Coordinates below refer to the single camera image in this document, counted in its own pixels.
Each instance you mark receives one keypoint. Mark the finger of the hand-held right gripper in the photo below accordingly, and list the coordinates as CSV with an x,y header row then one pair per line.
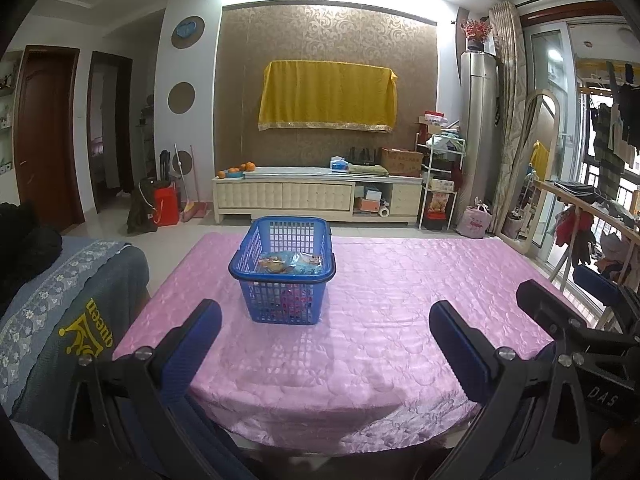
x,y
597,282
547,307

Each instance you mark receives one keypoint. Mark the silver standing air conditioner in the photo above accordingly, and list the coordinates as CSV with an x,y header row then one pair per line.
x,y
477,130

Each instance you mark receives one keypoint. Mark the white paper roll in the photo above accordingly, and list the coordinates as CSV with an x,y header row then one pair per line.
x,y
384,211

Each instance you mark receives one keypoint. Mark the brown wooden door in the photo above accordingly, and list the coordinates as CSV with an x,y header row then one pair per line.
x,y
47,140

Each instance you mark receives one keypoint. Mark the light blue cartoon snack packet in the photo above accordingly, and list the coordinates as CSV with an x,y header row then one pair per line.
x,y
275,264
307,262

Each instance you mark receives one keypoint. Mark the person's right hand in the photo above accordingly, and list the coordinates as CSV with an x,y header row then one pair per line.
x,y
622,440

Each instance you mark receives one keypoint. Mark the orange box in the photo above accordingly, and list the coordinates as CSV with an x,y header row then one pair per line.
x,y
369,205

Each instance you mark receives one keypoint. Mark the brown cardboard box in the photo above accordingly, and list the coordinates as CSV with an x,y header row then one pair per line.
x,y
401,161

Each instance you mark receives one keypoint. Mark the black router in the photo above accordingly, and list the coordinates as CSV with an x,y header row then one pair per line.
x,y
364,156

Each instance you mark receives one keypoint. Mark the arched standing mirror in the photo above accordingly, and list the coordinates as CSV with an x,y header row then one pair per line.
x,y
535,180

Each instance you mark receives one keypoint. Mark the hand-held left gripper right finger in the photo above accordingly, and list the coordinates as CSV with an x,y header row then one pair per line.
x,y
457,347

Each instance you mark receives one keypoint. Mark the green folded cloth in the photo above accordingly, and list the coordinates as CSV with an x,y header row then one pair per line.
x,y
368,170

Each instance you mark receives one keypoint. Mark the pink quilted tablecloth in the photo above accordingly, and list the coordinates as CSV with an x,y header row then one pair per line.
x,y
350,360

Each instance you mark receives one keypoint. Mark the yellow snack bag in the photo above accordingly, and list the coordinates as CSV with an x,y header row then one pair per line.
x,y
439,202

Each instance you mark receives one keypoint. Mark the pink shopping bag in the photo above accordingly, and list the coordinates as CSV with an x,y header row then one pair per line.
x,y
474,222

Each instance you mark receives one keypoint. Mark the red garment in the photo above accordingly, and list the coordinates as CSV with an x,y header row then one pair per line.
x,y
572,232

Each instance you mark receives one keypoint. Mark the yellow cloth cover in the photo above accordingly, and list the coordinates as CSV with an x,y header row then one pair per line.
x,y
325,95

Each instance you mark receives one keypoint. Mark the vase with red flowers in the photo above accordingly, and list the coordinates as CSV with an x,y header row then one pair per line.
x,y
476,32

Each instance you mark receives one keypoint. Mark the blue plastic basket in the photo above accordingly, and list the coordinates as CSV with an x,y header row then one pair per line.
x,y
280,280

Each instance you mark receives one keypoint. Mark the red paper bag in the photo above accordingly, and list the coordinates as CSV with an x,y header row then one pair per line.
x,y
166,207

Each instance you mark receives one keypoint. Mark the glass sliding door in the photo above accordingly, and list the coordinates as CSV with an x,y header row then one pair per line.
x,y
550,125

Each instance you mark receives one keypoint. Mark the pale blue box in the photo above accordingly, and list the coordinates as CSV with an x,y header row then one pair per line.
x,y
373,193

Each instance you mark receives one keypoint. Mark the red and white boxes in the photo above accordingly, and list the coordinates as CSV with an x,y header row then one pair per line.
x,y
433,121

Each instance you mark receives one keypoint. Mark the black bag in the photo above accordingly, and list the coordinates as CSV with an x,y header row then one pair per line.
x,y
141,210

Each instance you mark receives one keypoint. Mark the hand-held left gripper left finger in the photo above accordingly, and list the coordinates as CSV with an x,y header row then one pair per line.
x,y
192,347

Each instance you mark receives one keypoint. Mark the black clothing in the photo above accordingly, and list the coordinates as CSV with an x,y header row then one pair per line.
x,y
22,250

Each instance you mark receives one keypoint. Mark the wooden drying rail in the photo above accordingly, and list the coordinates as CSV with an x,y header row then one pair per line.
x,y
590,202

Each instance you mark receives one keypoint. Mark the blue tissue box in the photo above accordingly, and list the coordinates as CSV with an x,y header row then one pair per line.
x,y
339,163

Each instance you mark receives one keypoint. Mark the hanging clothes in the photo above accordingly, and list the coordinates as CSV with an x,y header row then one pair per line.
x,y
617,120

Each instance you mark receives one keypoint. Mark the red box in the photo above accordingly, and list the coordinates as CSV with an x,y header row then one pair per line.
x,y
435,221

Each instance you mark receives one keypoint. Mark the patterned beige curtain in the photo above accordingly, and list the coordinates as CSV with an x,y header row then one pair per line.
x,y
511,120

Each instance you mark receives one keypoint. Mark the grey embroidered chair cover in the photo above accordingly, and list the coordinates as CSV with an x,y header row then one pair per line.
x,y
65,320

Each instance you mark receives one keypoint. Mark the white television cabinet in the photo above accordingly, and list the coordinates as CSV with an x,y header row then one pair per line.
x,y
300,195

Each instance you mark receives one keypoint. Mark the white metal shelf rack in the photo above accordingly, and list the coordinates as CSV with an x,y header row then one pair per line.
x,y
442,170

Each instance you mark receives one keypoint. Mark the pink broom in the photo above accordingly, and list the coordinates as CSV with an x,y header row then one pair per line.
x,y
192,210

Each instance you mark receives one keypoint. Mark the dark doorway frame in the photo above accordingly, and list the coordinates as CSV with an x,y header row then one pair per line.
x,y
125,130

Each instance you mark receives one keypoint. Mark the white carton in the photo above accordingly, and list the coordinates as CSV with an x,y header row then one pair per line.
x,y
442,185

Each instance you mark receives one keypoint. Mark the round wall niche blue plate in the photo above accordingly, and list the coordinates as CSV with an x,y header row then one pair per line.
x,y
188,32

